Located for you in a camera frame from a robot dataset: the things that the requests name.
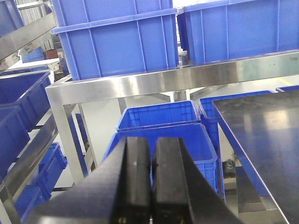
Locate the steel work table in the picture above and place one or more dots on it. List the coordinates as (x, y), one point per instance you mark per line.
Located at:
(263, 130)

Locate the blue shelf crate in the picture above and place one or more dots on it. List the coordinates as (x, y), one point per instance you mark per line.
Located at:
(43, 182)
(28, 92)

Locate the blue floor crate far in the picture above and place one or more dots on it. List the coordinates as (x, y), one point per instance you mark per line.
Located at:
(167, 114)

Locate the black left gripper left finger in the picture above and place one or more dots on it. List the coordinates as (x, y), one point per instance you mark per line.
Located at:
(116, 192)

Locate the blue shelf crate lower left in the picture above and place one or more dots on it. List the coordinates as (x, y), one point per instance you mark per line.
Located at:
(43, 182)

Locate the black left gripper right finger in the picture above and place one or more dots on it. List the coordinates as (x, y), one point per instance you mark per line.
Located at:
(181, 195)

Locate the blue floor crate right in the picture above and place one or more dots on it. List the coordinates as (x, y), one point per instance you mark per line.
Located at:
(207, 114)

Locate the blue crate upper left stacked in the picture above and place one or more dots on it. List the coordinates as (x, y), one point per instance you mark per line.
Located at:
(102, 38)

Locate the steel left shelf rack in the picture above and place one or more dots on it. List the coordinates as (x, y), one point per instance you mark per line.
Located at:
(20, 155)

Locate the blue crate upper right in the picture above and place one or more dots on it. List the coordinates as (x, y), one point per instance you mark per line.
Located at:
(228, 29)

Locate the blue floor crate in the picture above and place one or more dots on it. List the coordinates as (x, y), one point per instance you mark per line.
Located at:
(169, 141)
(207, 114)
(167, 114)

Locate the blue floor crate near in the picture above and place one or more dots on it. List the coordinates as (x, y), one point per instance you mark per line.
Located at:
(169, 141)

